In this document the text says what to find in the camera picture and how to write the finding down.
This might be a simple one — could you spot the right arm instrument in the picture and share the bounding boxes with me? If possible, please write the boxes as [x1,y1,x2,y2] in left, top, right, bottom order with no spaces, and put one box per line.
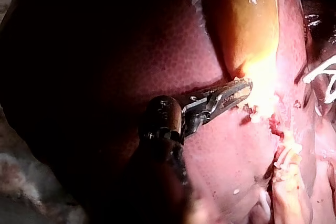
[300,0,336,46]

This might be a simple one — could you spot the left arm instrument jaw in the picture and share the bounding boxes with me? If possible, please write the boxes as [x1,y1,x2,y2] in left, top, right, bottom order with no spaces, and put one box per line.
[212,89,251,114]
[209,78,254,102]

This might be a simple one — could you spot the left arm instrument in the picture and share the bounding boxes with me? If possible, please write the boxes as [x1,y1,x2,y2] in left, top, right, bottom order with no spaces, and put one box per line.
[138,90,219,145]

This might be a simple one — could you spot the white clip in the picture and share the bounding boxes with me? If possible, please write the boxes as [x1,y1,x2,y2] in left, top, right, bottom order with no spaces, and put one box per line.
[303,62,336,104]

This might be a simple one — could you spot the gallbladder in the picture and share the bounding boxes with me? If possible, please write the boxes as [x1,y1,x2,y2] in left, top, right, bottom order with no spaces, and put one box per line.
[206,0,283,124]

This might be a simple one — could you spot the dark red liver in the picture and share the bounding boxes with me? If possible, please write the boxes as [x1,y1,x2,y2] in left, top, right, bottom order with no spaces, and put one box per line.
[0,0,336,224]

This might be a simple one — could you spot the pale fatty tissue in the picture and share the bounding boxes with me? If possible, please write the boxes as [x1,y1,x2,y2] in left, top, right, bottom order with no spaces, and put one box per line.
[258,129,336,224]

